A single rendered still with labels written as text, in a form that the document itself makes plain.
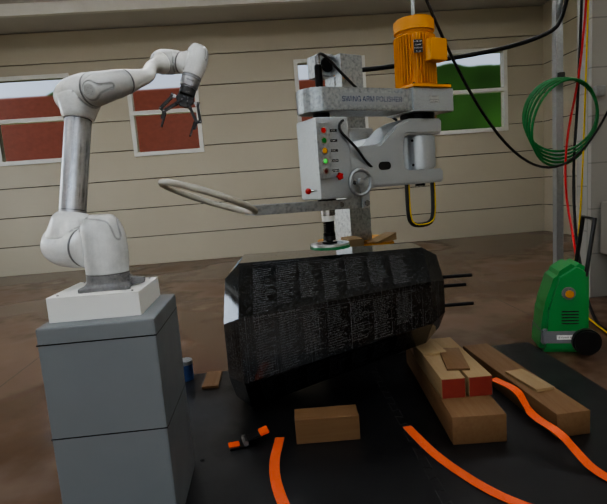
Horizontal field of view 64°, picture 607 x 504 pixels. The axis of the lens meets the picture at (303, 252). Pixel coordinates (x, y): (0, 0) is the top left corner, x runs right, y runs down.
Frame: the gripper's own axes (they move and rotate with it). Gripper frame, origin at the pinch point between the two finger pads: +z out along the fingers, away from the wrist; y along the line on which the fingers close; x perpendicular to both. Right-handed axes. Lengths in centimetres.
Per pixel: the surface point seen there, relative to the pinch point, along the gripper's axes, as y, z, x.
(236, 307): 51, 75, 4
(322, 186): 77, 4, 4
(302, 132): 61, -22, 15
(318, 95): 61, -39, 1
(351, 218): 122, 4, 83
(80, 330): -7, 88, -61
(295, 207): 66, 18, 6
